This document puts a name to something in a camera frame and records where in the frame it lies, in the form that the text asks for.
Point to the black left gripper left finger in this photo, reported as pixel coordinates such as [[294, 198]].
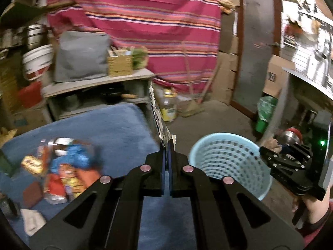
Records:
[[107, 215]]

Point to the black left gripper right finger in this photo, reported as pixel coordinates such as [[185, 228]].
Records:
[[225, 214]]

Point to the orange paper bag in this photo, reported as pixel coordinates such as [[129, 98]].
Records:
[[88, 177]]

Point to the person's right hand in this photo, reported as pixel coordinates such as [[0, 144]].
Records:
[[272, 144]]

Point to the steel pot red lid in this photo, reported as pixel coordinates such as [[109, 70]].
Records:
[[290, 136]]

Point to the orange blue snack packet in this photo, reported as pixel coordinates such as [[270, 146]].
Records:
[[73, 185]]

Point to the red foil snack wrapper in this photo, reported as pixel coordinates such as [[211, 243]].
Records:
[[54, 190]]

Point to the light blue plastic basket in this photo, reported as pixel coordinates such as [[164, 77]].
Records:
[[225, 154]]

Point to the blue crumpled plastic bag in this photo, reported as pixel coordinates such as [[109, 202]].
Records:
[[77, 156]]

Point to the white crumpled tissue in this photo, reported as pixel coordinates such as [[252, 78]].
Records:
[[33, 221]]

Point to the maroon scouring pad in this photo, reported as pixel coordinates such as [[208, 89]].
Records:
[[32, 195]]

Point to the blue fuzzy table mat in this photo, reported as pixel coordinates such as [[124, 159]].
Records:
[[122, 140]]

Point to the cardboard box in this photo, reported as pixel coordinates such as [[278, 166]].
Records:
[[276, 75]]

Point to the straw broom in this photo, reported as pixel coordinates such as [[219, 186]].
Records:
[[195, 106]]

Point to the clear oil jug yellow label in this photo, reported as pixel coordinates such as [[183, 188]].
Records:
[[168, 105]]

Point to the grey wooden side shelf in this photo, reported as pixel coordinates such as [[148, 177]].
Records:
[[73, 98]]

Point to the grey metal door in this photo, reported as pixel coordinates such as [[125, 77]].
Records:
[[259, 36]]

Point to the red plastic tub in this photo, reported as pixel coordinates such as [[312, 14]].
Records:
[[30, 95]]

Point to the tan woven utensil basket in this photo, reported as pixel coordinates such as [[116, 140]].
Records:
[[119, 62]]

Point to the grey fabric cover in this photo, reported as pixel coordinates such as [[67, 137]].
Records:
[[81, 56]]

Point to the green vegetable bunch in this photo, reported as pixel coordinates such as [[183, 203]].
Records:
[[139, 57]]

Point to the white plastic bucket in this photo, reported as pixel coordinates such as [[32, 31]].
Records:
[[37, 61]]

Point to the red striped curtain cloth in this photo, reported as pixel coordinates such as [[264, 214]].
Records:
[[181, 36]]

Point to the steel cooking pot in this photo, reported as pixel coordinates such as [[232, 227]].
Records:
[[35, 36]]

